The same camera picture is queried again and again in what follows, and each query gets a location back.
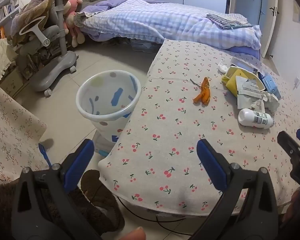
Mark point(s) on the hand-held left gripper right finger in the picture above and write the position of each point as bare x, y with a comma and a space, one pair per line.
212, 165

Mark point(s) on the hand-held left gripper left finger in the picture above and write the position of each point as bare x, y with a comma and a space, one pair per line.
80, 161

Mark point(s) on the white patterned plastic bin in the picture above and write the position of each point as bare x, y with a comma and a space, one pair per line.
102, 121

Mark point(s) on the white plastic bottle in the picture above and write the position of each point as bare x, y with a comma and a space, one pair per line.
247, 117

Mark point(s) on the blue cardboard box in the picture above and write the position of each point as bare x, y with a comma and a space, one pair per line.
271, 85

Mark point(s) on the torn white wrapper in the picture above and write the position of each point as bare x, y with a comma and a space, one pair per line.
247, 90

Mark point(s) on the orange peel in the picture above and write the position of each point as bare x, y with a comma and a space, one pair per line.
202, 93

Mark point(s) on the person's left hand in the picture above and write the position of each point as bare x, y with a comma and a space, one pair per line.
136, 233

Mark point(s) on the clear plastic storage box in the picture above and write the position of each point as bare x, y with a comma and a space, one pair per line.
102, 146

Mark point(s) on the brown slipper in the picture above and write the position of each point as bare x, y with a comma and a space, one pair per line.
102, 200

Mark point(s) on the crumpled white tissue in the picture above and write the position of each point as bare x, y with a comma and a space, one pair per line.
270, 102

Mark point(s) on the cherry print tablecloth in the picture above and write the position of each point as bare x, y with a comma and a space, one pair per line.
177, 130

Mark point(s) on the floral print cloth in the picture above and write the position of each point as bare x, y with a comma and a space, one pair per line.
10, 135

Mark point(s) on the yellow paper box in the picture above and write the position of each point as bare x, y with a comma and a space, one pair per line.
230, 82

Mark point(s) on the black hair pin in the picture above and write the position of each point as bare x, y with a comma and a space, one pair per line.
193, 82

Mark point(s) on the white plastic packet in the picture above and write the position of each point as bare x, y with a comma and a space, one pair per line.
245, 63

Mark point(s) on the grey rolling chair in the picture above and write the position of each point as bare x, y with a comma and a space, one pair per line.
52, 70

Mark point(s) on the small white tissue wad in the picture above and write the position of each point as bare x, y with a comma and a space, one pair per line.
223, 67

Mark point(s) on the beige printed box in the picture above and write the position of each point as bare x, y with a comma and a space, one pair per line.
11, 83

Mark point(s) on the stack of items under bed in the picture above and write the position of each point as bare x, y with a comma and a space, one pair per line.
145, 46

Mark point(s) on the white door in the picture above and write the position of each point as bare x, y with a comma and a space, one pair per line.
262, 10

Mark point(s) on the folded grey cloth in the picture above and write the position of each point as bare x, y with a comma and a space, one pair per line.
227, 20

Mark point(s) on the pink plush doll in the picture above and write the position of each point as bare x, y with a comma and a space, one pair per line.
73, 17

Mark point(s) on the purple checked quilt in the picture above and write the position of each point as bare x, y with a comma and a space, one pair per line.
165, 22

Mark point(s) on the brown fleece blanket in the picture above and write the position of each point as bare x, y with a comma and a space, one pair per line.
37, 5

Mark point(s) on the white wall outlet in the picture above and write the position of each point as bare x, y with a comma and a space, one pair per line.
297, 83

